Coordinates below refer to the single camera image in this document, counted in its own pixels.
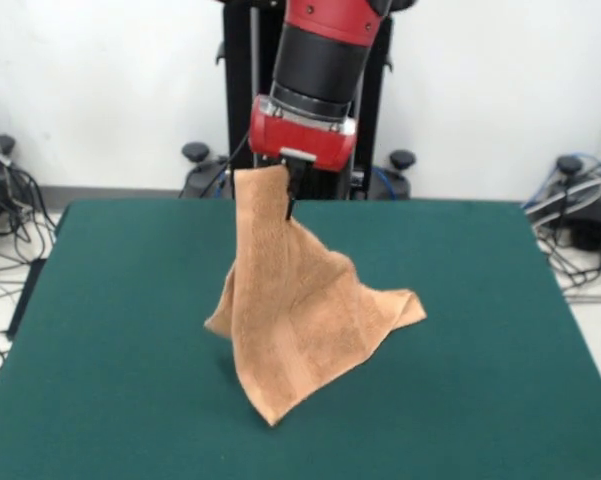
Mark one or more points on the dark green table cloth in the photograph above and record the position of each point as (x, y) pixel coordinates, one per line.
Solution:
(130, 300)

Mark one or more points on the tan terry towel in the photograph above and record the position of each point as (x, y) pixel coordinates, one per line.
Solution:
(300, 320)

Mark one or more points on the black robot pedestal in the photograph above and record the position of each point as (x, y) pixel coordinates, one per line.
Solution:
(240, 75)

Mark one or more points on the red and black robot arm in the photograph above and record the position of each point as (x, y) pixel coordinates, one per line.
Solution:
(325, 55)

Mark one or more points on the grey floor stand base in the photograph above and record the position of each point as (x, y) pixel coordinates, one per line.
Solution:
(587, 222)

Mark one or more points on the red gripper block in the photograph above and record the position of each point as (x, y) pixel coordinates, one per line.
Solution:
(300, 137)

